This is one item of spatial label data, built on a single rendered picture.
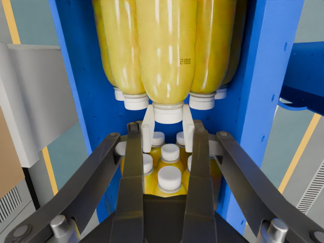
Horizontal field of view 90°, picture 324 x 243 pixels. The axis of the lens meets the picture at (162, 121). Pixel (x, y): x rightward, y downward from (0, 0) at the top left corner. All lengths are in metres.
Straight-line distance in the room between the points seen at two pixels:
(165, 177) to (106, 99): 0.19
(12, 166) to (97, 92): 0.35
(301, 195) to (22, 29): 3.00
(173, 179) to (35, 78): 0.48
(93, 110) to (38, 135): 0.33
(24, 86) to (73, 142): 1.32
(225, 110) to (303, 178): 1.96
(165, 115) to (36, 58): 0.48
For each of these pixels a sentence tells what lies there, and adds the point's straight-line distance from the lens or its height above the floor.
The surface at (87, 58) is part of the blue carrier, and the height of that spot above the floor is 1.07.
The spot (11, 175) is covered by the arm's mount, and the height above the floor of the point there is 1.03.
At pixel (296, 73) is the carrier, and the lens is 0.76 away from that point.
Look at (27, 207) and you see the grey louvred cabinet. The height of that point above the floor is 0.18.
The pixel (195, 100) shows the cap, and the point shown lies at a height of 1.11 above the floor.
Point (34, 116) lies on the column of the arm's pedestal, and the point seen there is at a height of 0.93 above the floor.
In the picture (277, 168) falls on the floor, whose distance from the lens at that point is 2.05.
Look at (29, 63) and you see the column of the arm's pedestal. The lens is 0.59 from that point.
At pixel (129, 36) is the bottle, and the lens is 0.22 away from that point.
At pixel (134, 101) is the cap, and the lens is 0.25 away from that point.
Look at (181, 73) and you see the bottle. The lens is 0.18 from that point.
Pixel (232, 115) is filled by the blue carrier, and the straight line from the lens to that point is 0.35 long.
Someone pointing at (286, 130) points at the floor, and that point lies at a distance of 1.83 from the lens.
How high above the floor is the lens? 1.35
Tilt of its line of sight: 66 degrees down
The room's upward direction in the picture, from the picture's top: 173 degrees counter-clockwise
